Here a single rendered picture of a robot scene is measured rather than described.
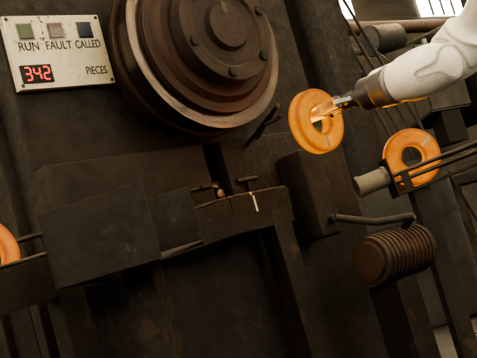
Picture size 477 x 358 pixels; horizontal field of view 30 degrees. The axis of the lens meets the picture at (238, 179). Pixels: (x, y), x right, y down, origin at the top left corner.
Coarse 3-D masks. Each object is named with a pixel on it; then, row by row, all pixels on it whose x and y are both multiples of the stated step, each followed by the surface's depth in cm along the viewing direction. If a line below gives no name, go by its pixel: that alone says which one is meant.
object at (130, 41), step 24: (120, 0) 218; (120, 24) 213; (120, 48) 213; (144, 72) 208; (144, 96) 214; (168, 96) 211; (264, 96) 231; (192, 120) 214; (216, 120) 218; (240, 120) 223
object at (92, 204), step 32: (128, 192) 153; (64, 224) 156; (96, 224) 154; (128, 224) 153; (160, 224) 179; (192, 224) 177; (64, 256) 156; (96, 256) 154; (128, 256) 153; (160, 256) 151; (128, 288) 166; (160, 288) 166; (160, 320) 164; (160, 352) 164
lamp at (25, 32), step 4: (20, 24) 206; (24, 24) 207; (28, 24) 207; (20, 28) 206; (24, 28) 206; (28, 28) 207; (20, 32) 205; (24, 32) 206; (28, 32) 207; (32, 32) 207; (20, 36) 205; (24, 36) 206; (28, 36) 206; (32, 36) 207
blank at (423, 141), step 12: (408, 132) 241; (420, 132) 241; (396, 144) 240; (408, 144) 240; (420, 144) 240; (432, 144) 241; (384, 156) 240; (396, 156) 239; (432, 156) 240; (396, 168) 239; (420, 168) 239; (420, 180) 239
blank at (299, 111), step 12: (300, 96) 210; (312, 96) 212; (324, 96) 215; (300, 108) 208; (312, 108) 211; (300, 120) 208; (324, 120) 216; (336, 120) 215; (300, 132) 207; (312, 132) 209; (324, 132) 213; (336, 132) 214; (300, 144) 210; (312, 144) 208; (324, 144) 211; (336, 144) 214
